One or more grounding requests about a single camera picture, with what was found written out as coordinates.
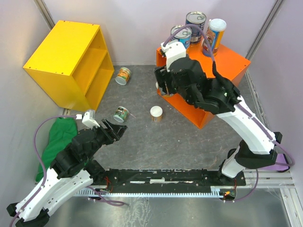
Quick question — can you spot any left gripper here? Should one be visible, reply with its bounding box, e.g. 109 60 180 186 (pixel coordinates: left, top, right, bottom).
84 117 128 160

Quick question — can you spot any tall blue red can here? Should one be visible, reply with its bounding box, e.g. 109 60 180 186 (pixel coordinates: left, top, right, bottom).
156 82 174 97

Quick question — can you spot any dark blue can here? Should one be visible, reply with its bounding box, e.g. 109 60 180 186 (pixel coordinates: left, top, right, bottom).
170 27 192 52

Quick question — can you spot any blue can pull tab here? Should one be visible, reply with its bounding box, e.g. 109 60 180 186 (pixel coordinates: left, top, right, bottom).
186 11 206 44

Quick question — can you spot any tall orange blue can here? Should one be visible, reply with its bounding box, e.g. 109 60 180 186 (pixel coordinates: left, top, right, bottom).
206 18 227 56

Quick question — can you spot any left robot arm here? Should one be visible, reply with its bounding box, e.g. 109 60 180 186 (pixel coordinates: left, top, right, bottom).
7 119 127 227

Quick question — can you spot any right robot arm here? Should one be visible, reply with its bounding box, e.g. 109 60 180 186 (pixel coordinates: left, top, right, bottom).
154 57 282 185

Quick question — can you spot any green label can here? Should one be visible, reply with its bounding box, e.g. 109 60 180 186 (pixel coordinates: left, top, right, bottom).
113 106 129 123

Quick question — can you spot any white lid yellow can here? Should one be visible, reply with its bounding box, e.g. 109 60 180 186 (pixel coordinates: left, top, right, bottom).
150 105 163 122

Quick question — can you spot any orange label can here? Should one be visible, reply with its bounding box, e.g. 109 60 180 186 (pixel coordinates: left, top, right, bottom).
115 67 131 86

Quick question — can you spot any green cloth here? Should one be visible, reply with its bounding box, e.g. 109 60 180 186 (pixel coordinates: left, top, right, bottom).
33 115 78 183

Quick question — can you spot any yellow shelf cabinet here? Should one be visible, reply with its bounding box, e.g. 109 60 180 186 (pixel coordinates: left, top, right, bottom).
23 20 114 112

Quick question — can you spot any purple cloth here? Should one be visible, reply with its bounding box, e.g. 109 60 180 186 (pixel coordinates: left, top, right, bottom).
265 154 290 173

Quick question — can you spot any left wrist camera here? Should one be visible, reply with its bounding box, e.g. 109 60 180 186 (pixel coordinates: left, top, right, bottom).
76 109 100 129

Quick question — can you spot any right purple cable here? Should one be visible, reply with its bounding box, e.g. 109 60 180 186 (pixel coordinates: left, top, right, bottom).
163 25 296 203

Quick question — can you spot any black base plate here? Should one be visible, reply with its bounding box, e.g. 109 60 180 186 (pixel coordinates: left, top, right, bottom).
93 169 246 192

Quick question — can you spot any blue cable duct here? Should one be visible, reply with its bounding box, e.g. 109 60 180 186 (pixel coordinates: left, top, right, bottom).
75 186 224 197

